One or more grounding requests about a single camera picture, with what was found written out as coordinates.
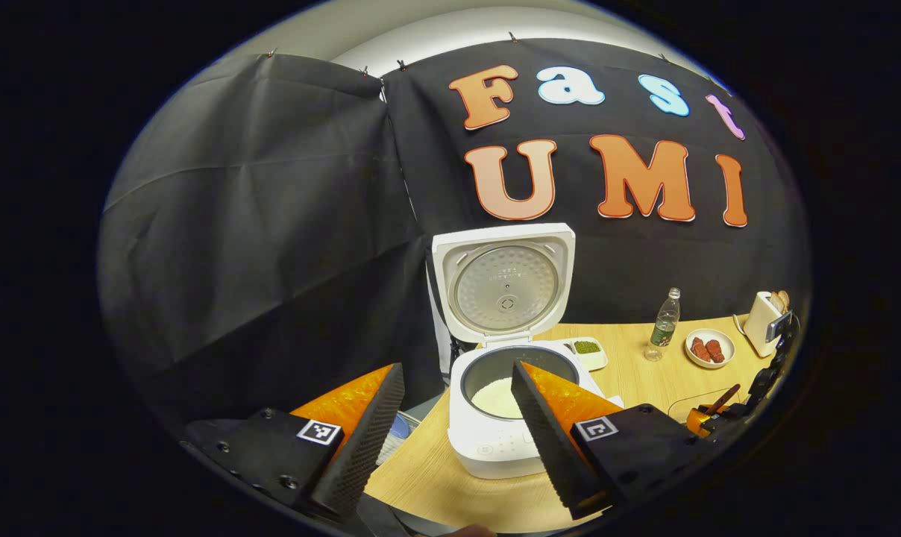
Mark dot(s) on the red meat piece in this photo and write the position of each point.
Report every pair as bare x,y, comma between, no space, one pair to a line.
716,350
698,349

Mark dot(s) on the brown wooden spoon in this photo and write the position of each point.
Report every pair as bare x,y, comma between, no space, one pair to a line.
725,397

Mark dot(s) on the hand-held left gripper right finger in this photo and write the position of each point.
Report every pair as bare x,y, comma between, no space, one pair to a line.
544,440

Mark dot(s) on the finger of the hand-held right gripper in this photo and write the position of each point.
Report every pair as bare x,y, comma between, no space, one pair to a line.
700,421

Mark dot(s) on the white toaster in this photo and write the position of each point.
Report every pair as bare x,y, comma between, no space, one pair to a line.
758,328

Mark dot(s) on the white divided bean tray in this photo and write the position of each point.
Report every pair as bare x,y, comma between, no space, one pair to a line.
588,349

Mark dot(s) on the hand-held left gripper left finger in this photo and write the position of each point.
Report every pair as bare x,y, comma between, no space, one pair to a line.
361,447

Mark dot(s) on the white rice cooker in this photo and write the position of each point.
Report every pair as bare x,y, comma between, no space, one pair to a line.
495,447

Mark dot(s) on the row of backdrop clips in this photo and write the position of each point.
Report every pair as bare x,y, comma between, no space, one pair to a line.
401,65

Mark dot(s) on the blue white object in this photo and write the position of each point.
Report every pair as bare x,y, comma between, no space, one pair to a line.
402,432

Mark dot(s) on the clear plastic water bottle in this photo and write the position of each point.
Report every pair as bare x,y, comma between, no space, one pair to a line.
664,328

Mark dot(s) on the heap of white rice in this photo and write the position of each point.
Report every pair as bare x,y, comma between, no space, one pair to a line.
495,399

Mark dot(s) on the toast slice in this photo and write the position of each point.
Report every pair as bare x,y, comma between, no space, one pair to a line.
775,302
785,298

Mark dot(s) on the white round plate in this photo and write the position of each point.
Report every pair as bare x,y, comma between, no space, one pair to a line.
710,365

